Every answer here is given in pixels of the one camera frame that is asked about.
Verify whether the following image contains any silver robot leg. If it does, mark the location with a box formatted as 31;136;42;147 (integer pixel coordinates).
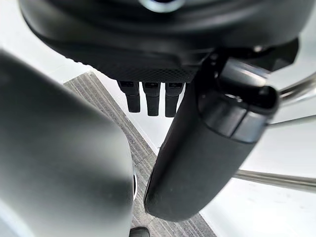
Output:
0;49;138;237

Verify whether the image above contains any dark robot foot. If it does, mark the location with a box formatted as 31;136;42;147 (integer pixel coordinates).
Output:
129;226;151;237

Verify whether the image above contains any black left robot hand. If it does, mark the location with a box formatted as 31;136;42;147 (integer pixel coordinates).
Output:
17;0;300;222

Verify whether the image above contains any steel cabinet handle bar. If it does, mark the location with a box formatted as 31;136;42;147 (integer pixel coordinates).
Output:
276;78;316;99
234;169;316;193

